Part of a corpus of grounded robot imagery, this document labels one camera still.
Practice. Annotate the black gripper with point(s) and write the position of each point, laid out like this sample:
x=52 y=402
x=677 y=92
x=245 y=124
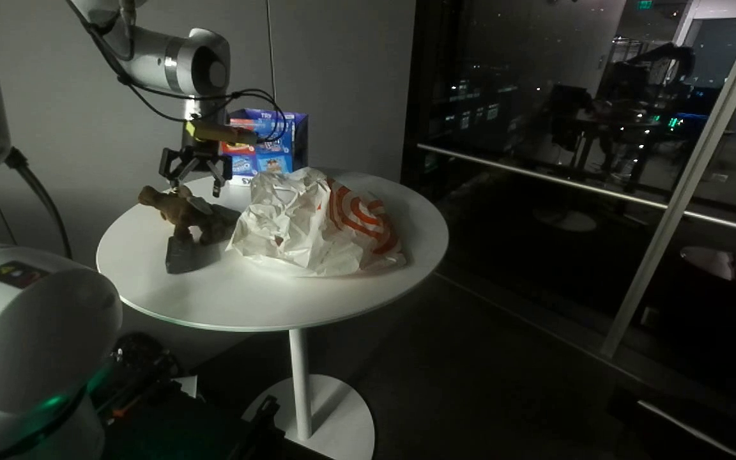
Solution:
x=203 y=153

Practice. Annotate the brown toy moose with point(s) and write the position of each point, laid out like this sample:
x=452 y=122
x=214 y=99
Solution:
x=185 y=211

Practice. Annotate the black eraser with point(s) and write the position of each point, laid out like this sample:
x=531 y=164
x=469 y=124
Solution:
x=186 y=256

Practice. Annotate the white plastic bag red logo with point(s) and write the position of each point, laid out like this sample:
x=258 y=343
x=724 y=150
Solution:
x=317 y=222

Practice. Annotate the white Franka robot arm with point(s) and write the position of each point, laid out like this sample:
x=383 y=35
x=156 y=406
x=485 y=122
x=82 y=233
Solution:
x=18 y=342

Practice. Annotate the blue snack variety box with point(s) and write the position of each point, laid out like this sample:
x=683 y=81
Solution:
x=268 y=141

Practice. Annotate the black floor equipment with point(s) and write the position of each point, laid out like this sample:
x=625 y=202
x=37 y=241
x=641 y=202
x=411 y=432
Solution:
x=153 y=400

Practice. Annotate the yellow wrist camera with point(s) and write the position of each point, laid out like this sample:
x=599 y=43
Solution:
x=214 y=128

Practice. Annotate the white table pedestal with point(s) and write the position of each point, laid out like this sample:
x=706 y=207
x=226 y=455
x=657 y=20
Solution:
x=299 y=393

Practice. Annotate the white horizontal window rail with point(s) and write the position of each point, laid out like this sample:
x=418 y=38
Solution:
x=556 y=179

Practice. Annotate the white window post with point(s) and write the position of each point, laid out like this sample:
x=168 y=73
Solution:
x=683 y=179

